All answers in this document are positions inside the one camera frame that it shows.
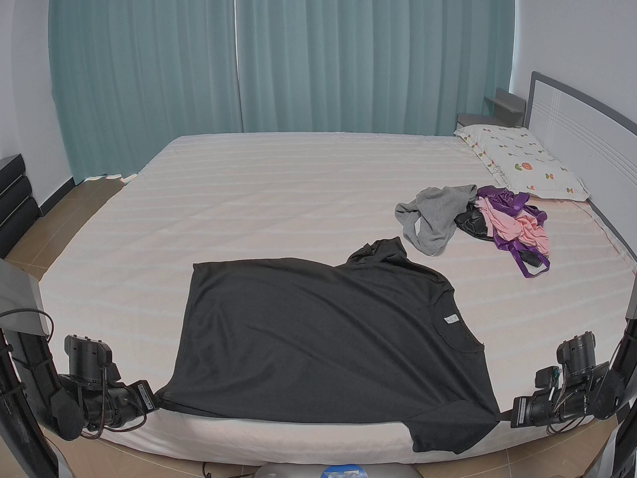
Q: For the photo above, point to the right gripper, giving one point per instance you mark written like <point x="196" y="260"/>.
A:
<point x="537" y="409"/>

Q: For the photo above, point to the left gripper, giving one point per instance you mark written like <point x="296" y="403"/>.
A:
<point x="134" y="401"/>

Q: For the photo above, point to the black T-shirt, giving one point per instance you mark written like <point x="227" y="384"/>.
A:
<point x="323" y="341"/>

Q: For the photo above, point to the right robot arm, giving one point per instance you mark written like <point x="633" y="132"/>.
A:
<point x="577" y="356"/>

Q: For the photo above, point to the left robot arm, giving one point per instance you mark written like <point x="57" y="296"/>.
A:
<point x="84" y="361"/>

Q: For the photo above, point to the pile of clothes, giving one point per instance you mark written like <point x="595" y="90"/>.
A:
<point x="517" y="227"/>

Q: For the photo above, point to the grey garment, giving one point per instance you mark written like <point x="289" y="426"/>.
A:
<point x="433" y="217"/>

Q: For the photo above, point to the black chest of drawers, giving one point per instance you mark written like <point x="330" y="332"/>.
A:
<point x="15" y="202"/>

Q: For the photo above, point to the white printed pillow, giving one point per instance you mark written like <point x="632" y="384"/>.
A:
<point x="522" y="162"/>

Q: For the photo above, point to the bed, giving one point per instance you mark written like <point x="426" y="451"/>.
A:
<point x="273" y="192"/>

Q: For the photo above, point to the grey bedside table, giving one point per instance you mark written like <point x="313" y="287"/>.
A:
<point x="497" y="110"/>

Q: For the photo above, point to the blue-green curtain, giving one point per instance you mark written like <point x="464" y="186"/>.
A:
<point x="373" y="53"/>
<point x="144" y="67"/>

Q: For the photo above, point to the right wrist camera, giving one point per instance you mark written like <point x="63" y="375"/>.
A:
<point x="546" y="379"/>

